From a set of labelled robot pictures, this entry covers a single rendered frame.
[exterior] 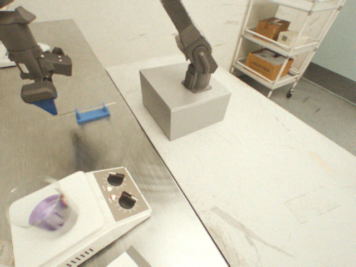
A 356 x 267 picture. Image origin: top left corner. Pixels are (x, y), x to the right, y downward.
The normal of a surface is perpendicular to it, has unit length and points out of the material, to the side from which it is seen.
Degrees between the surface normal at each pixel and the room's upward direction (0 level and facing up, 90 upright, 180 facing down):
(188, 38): 67
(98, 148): 0
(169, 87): 4
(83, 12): 90
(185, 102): 4
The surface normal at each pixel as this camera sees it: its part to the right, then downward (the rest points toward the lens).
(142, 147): 0.04, -0.67
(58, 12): 0.50, 0.65
